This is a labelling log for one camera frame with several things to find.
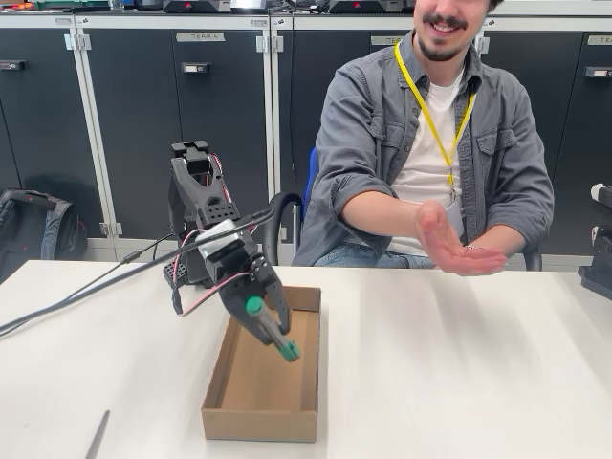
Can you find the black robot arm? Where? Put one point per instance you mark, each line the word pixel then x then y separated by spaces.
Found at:
pixel 201 191

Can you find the person's bearded head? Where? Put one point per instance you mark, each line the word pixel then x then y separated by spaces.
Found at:
pixel 449 28

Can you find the black idle robot arm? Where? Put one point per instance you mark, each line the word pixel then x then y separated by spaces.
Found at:
pixel 600 277

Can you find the blue office chair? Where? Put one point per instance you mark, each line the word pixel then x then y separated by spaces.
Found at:
pixel 312 172

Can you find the white device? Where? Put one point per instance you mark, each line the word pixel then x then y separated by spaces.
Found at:
pixel 247 5

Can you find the white name badge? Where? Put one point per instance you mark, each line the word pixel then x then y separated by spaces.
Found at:
pixel 456 215

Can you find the black device red logo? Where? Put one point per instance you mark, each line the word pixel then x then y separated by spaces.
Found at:
pixel 358 6
pixel 191 6

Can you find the green edding marker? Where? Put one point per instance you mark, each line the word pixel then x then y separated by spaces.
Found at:
pixel 272 330

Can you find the clear drinking glass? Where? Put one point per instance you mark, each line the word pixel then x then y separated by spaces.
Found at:
pixel 116 4

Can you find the gray flat stick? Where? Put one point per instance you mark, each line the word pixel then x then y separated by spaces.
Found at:
pixel 98 435

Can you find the person's right forearm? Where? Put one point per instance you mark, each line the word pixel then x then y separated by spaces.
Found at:
pixel 378 212

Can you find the person's left forearm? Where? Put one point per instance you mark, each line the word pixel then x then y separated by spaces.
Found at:
pixel 516 246

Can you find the white t-shirt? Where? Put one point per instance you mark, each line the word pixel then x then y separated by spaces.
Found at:
pixel 430 143

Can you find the brown cardboard box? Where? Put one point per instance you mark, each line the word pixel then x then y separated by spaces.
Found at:
pixel 258 387

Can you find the man in grey shirt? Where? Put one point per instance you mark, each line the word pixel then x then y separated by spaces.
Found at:
pixel 363 119

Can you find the person's right hand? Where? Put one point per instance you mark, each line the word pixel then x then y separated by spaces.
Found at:
pixel 459 255

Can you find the black backpack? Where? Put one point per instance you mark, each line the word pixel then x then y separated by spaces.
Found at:
pixel 28 229

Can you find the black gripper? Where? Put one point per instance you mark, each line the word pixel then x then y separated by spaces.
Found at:
pixel 245 285

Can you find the gray tape team label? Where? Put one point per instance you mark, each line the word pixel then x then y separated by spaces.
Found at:
pixel 382 41
pixel 201 37
pixel 600 40

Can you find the blue jeans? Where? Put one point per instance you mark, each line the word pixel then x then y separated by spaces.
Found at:
pixel 363 255

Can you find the white gripper camera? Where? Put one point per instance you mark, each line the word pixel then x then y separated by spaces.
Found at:
pixel 217 239

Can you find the silver wristwatch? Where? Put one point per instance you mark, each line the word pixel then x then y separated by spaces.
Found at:
pixel 472 247

